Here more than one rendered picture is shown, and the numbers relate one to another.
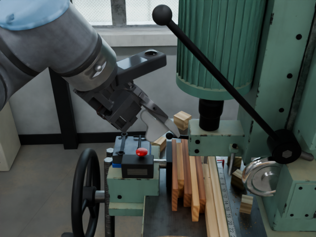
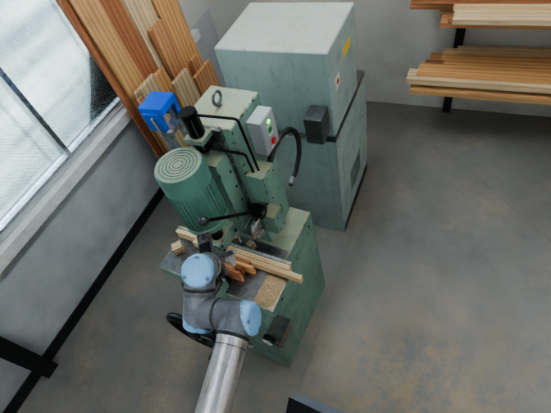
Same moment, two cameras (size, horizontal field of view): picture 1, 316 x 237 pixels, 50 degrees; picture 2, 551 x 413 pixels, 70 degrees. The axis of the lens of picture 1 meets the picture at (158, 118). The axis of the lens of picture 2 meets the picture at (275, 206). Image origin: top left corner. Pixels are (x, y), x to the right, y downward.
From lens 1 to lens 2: 0.96 m
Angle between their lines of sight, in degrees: 41
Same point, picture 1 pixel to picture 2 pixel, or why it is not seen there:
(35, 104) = not seen: outside the picture
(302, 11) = (225, 163)
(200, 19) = (200, 205)
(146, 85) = (57, 260)
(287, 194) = (275, 224)
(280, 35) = (225, 178)
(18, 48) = (211, 285)
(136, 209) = not seen: hidden behind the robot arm
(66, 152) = (54, 377)
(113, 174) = not seen: hidden behind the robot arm
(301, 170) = (270, 211)
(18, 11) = (207, 274)
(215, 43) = (212, 206)
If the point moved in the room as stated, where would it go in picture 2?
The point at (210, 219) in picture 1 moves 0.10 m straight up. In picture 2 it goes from (261, 265) to (257, 252)
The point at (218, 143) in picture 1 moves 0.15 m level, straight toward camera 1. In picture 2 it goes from (228, 237) to (255, 252)
